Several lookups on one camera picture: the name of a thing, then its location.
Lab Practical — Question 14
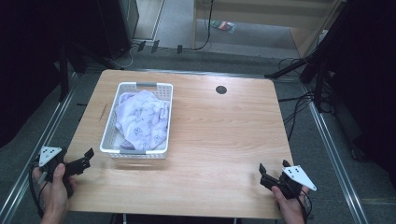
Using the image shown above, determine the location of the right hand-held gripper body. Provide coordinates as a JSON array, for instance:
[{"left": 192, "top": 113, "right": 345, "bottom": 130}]
[{"left": 270, "top": 164, "right": 318, "bottom": 201}]

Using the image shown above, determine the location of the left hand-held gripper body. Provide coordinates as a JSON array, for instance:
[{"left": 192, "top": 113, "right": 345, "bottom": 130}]
[{"left": 35, "top": 146, "right": 68, "bottom": 188}]

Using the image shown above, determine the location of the person's right hand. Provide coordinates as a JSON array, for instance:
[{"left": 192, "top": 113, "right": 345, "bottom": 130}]
[{"left": 271, "top": 185, "right": 311, "bottom": 224}]

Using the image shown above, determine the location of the person's left hand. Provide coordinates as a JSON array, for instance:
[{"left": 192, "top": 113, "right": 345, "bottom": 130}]
[{"left": 32, "top": 162, "right": 78, "bottom": 222}]

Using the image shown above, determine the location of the white plastic basket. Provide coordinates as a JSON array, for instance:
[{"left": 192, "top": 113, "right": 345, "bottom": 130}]
[{"left": 99, "top": 81, "right": 175, "bottom": 161}]

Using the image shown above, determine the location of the lavender printed cloth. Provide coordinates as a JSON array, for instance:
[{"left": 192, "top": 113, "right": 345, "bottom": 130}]
[{"left": 114, "top": 89, "right": 171, "bottom": 151}]

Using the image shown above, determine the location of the black metal stand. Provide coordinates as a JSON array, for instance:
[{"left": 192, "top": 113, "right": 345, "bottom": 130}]
[{"left": 264, "top": 0, "right": 359, "bottom": 114}]

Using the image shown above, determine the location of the dark cabinet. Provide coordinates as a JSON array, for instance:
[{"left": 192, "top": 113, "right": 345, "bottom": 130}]
[{"left": 94, "top": 0, "right": 140, "bottom": 61}]

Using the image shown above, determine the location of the colourful packet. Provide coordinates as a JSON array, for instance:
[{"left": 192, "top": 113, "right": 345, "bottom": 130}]
[{"left": 210, "top": 20, "right": 236, "bottom": 34}]

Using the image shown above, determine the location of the light wooden shelf unit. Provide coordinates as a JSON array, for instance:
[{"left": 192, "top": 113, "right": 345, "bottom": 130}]
[{"left": 191, "top": 0, "right": 347, "bottom": 59}]

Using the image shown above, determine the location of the metal floor rail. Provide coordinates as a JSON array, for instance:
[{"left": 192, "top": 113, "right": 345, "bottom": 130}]
[
  {"left": 0, "top": 72, "right": 78, "bottom": 224},
  {"left": 303, "top": 87, "right": 371, "bottom": 224}
]

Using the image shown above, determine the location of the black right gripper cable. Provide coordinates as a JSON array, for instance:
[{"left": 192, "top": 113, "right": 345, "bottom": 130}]
[{"left": 297, "top": 189, "right": 313, "bottom": 224}]

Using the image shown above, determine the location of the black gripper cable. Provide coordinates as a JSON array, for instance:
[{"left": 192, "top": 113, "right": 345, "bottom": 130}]
[
  {"left": 28, "top": 162, "right": 49, "bottom": 219},
  {"left": 297, "top": 189, "right": 313, "bottom": 224}
]

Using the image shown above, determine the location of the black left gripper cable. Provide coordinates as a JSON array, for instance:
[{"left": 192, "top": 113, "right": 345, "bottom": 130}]
[{"left": 28, "top": 162, "right": 49, "bottom": 219}]

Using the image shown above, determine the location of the bundle of black floor cables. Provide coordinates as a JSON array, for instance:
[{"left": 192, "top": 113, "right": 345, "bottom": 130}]
[{"left": 277, "top": 56, "right": 325, "bottom": 142}]

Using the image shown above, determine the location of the black upright post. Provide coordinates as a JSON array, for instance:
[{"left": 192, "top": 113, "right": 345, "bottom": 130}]
[{"left": 58, "top": 46, "right": 70, "bottom": 103}]

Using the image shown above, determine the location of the white floor cable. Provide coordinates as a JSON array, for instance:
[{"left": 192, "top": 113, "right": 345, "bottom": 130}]
[{"left": 110, "top": 43, "right": 139, "bottom": 70}]

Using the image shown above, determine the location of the black hanging cable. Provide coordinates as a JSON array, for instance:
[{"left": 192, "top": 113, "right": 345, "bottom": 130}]
[{"left": 191, "top": 0, "right": 215, "bottom": 51}]

